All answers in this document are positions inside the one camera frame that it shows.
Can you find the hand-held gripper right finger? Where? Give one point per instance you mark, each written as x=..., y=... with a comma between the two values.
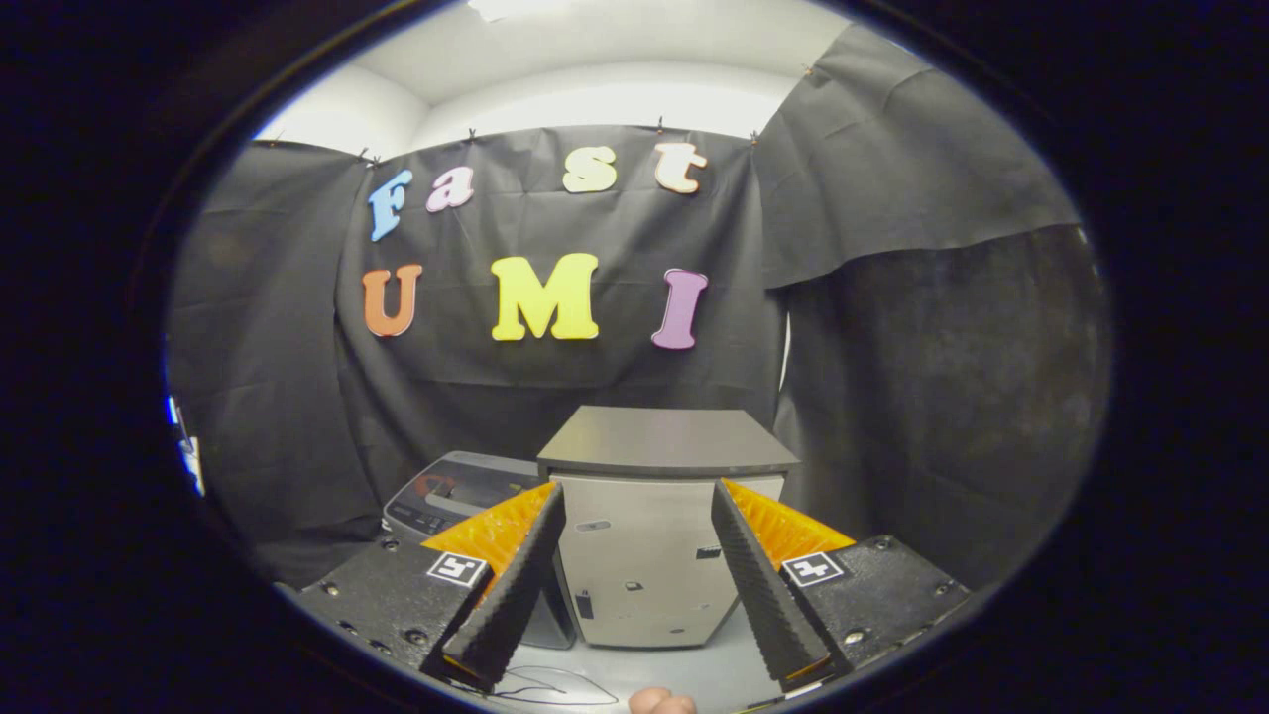
x=768, y=605

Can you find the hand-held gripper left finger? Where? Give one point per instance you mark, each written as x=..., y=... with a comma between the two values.
x=501, y=605

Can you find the small beige cabinet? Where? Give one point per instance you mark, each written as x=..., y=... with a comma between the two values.
x=644, y=555

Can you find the black backdrop cloth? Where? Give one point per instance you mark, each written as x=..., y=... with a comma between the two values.
x=297, y=347

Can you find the grey washing machine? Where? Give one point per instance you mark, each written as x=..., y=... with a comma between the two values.
x=547, y=625

